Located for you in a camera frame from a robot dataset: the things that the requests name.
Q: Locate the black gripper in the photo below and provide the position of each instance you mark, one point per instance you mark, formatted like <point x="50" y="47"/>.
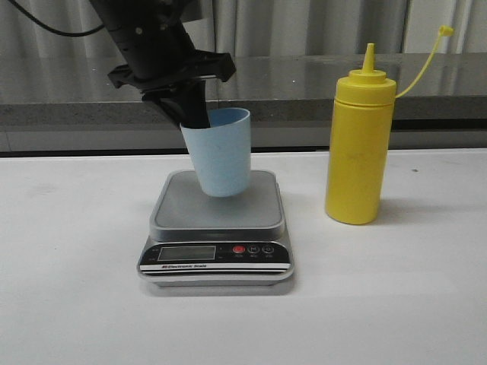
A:
<point x="161" y="61"/>

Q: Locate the light blue plastic cup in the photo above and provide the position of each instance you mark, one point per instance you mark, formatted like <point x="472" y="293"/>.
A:
<point x="221" y="153"/>

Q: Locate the yellow squeeze bottle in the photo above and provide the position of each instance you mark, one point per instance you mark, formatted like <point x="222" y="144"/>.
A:
<point x="359" y="139"/>

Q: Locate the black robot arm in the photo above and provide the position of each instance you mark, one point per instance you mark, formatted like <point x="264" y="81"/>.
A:
<point x="167" y="11"/>

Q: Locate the silver electronic kitchen scale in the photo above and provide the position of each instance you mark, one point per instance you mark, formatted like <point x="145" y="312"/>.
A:
<point x="196" y="240"/>

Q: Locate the grey curtain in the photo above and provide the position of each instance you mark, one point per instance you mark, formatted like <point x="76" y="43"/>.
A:
<point x="49" y="29"/>

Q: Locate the grey stone counter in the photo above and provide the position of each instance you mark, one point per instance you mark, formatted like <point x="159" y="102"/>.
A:
<point x="68" y="106"/>

